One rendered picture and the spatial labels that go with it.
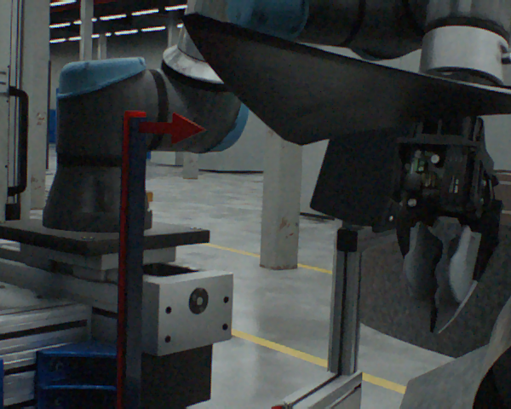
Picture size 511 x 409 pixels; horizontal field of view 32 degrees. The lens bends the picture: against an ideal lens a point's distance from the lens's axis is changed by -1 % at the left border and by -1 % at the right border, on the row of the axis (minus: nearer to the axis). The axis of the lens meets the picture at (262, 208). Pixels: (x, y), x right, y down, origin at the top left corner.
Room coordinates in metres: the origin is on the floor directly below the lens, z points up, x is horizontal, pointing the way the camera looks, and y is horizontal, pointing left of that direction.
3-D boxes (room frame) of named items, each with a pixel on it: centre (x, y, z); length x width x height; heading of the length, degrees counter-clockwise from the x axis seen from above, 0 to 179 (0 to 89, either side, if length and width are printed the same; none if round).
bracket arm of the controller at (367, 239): (1.26, -0.16, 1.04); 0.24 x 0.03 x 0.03; 154
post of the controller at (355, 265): (1.17, -0.12, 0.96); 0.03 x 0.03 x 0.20; 64
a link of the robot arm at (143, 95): (1.22, 0.22, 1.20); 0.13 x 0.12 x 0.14; 121
